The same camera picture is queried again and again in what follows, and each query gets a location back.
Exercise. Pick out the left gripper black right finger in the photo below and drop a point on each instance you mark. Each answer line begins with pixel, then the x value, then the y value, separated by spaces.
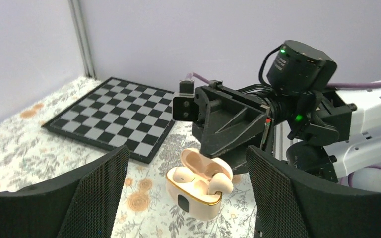
pixel 294 204

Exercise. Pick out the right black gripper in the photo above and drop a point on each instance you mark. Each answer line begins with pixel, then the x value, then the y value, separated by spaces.
pixel 227 122

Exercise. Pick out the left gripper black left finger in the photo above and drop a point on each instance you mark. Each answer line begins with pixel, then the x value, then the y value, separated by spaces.
pixel 81 203

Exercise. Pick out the pink earbud charging case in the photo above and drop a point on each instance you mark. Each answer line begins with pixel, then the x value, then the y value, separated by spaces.
pixel 192 197

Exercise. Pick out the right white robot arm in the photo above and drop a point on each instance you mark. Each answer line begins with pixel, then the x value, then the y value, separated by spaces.
pixel 336 127

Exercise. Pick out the floral table mat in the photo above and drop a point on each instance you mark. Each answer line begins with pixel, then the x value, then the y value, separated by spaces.
pixel 29 155

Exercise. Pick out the black white checkerboard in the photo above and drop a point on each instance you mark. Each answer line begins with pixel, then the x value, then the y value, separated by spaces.
pixel 118 112

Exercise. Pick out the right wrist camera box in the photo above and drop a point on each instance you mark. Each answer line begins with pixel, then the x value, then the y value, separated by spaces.
pixel 184 107

